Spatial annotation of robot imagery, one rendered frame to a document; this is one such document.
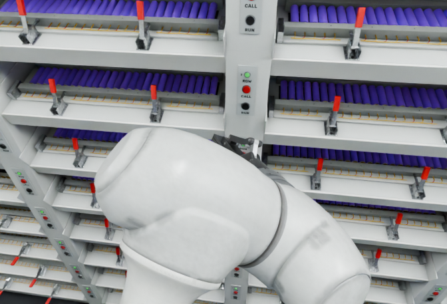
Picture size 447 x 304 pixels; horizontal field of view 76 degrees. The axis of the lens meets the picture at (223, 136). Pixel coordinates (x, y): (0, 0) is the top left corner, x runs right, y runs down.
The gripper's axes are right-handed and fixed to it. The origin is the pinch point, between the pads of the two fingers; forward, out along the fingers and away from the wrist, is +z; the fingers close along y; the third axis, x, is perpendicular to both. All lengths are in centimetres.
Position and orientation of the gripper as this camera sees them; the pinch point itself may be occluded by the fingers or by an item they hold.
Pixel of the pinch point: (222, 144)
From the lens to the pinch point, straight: 64.1
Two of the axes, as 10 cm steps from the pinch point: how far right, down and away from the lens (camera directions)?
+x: -8.7, -3.0, -3.9
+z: -2.8, -3.5, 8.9
